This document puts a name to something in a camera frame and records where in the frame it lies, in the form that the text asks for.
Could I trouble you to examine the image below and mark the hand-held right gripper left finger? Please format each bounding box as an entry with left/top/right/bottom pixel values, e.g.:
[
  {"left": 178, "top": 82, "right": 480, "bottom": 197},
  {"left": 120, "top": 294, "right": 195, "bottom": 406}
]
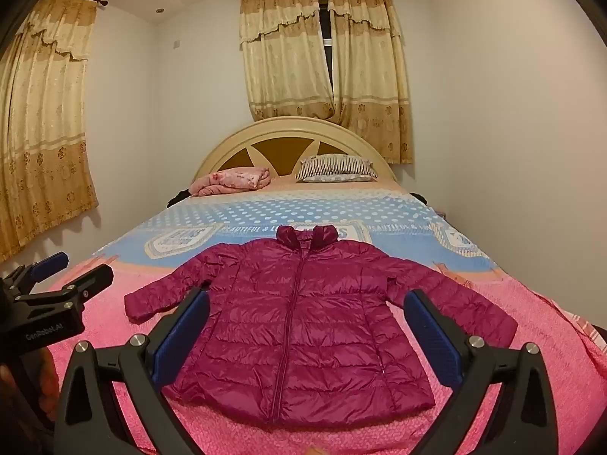
[{"left": 53, "top": 288, "right": 211, "bottom": 455}]

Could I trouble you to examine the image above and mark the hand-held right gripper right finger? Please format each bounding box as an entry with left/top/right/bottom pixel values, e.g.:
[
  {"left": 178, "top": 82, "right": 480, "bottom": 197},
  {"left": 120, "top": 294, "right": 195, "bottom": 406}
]
[{"left": 403, "top": 289, "right": 560, "bottom": 455}]

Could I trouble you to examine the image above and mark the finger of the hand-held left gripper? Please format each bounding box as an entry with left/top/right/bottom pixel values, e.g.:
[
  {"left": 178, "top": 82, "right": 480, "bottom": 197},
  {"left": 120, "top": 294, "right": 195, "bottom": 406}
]
[
  {"left": 14, "top": 252, "right": 70, "bottom": 295},
  {"left": 14, "top": 264, "right": 115, "bottom": 316}
]

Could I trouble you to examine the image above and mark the magenta quilted down jacket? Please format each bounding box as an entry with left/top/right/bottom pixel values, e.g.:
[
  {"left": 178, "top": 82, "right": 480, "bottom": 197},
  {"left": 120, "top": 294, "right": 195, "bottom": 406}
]
[{"left": 124, "top": 225, "right": 519, "bottom": 430}]

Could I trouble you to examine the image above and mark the wide beige patterned curtain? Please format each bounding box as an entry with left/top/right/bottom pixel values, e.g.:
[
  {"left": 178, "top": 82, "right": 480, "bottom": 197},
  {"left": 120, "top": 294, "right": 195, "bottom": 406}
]
[{"left": 0, "top": 0, "right": 100, "bottom": 264}]

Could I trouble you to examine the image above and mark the pink floral folded blanket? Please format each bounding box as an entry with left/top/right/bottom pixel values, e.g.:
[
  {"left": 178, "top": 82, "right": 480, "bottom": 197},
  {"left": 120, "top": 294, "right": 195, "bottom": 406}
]
[{"left": 190, "top": 167, "right": 272, "bottom": 197}]

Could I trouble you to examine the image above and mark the blue pink printed bed sheet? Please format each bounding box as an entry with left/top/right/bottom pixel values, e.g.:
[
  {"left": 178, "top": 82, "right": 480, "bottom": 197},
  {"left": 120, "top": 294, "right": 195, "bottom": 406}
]
[{"left": 45, "top": 175, "right": 607, "bottom": 455}]

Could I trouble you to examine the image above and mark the pale patterned pillow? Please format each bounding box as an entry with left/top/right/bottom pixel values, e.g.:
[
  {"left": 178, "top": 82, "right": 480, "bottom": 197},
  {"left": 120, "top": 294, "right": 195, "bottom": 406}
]
[{"left": 301, "top": 173, "right": 374, "bottom": 184}]

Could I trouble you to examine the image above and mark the striped pillow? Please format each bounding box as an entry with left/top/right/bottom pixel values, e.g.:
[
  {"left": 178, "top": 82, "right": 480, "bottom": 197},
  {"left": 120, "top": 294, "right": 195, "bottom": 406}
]
[{"left": 296, "top": 154, "right": 379, "bottom": 182}]

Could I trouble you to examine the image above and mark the cream wooden bed headboard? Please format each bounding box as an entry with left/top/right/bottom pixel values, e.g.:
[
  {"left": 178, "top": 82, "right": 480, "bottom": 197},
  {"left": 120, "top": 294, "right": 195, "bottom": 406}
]
[{"left": 194, "top": 116, "right": 398, "bottom": 182}]

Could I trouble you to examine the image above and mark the dark window pane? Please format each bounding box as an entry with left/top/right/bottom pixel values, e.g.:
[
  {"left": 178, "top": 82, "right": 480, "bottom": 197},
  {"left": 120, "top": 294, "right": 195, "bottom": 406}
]
[{"left": 319, "top": 5, "right": 333, "bottom": 47}]

